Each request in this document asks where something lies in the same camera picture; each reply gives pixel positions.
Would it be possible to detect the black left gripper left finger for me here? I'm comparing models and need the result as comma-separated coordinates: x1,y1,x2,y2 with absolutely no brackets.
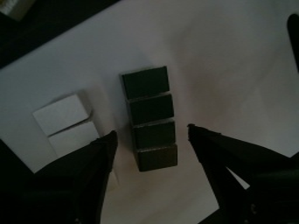
0,129,118,224

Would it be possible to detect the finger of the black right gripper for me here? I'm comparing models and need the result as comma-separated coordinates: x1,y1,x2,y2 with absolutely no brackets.
285,12,299,74

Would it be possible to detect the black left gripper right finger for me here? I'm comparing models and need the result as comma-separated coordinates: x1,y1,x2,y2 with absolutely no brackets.
186,123,299,224

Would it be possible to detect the white speckled sushi roll piece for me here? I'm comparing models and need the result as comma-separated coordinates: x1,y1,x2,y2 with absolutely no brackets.
46,120,101,158
32,92,93,137

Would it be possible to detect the dark green sushi roll piece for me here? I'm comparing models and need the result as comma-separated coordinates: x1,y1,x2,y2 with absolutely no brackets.
133,143,180,172
125,93,174,127
130,119,177,151
120,66,170,101

